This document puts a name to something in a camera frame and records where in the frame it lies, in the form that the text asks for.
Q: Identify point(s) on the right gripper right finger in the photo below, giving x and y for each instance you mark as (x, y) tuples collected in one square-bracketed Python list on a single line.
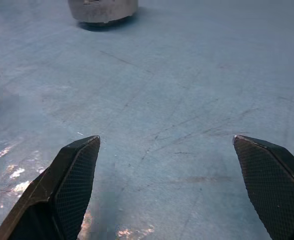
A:
[(274, 187)]

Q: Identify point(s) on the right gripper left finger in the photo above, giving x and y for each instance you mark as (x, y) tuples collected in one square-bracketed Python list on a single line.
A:
[(62, 187)]

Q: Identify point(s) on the silver motor stator housing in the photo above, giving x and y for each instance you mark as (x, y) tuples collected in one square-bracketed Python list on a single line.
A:
[(101, 12)]

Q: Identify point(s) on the blue plastic table cover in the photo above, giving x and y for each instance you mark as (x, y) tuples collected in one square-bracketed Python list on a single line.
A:
[(161, 87)]

